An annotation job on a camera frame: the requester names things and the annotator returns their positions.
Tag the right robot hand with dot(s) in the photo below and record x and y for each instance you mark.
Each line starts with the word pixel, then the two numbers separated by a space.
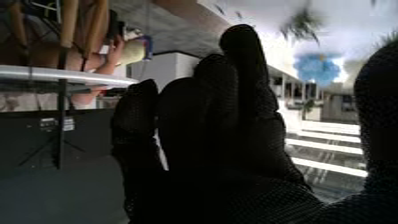
pixel 224 150

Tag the blue flower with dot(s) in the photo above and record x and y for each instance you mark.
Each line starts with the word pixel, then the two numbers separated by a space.
pixel 316 68

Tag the green sprig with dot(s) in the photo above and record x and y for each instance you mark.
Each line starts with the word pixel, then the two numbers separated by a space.
pixel 302 25

